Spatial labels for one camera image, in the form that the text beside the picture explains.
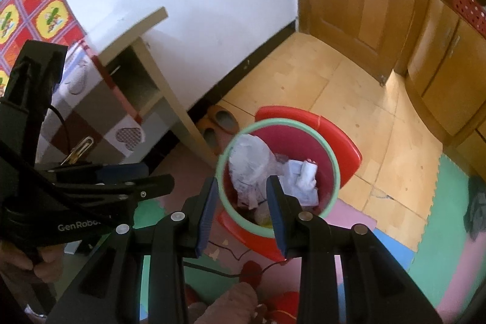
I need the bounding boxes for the clear plastic bag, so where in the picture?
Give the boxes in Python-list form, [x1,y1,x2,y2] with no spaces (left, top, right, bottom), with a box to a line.
[228,134,279,196]

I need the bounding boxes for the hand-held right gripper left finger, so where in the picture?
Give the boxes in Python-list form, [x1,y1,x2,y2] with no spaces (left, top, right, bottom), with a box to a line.
[43,176,220,324]

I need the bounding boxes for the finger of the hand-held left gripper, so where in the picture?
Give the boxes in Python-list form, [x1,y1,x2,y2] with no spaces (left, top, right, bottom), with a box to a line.
[52,162,149,183]
[113,174,175,202]

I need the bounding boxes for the white box with blue trim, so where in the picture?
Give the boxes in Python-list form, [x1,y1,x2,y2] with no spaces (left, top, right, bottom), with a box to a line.
[286,159,320,207]

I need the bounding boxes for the person's leg beige trousers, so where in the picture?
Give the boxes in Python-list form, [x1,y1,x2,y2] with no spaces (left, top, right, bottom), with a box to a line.
[186,282,257,324]

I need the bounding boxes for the red yellow printed wall cloth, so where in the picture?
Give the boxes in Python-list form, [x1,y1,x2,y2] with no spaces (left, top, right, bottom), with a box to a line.
[0,0,86,97]

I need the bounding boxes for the metal spring clip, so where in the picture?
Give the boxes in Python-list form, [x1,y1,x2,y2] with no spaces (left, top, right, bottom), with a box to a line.
[61,136,95,165]

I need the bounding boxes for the coloured foam floor mat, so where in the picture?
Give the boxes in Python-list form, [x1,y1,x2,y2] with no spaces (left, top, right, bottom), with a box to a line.
[61,145,486,324]

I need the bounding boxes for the red bin with green rim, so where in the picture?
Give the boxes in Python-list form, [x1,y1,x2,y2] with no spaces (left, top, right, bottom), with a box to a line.
[214,119,340,239]

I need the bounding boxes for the person's left hand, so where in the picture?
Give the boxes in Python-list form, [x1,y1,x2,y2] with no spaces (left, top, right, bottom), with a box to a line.
[0,242,64,283]

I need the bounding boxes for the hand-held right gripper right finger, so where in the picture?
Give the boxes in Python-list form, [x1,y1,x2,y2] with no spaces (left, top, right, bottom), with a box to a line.
[265,174,445,324]

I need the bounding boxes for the wooden cabinet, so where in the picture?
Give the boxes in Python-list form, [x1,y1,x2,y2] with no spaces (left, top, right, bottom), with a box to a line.
[395,0,486,180]

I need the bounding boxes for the red basket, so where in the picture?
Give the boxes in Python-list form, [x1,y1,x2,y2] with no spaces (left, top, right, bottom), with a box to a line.
[452,0,486,38]

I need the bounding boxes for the wooden door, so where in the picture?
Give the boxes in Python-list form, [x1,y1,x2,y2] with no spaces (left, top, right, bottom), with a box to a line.
[292,0,422,85]

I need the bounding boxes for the brown slipper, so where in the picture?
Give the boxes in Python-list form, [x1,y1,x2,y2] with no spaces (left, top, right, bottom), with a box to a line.
[195,119,224,158]
[207,104,241,135]

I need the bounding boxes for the red plastic stool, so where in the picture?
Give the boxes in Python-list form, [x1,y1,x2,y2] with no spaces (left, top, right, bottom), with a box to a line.
[216,104,363,264]

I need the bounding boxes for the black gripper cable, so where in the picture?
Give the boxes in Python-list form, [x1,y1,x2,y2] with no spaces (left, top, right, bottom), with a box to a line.
[46,104,74,159]

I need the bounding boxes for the white table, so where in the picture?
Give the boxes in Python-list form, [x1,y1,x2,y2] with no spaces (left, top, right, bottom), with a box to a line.
[81,7,219,169]

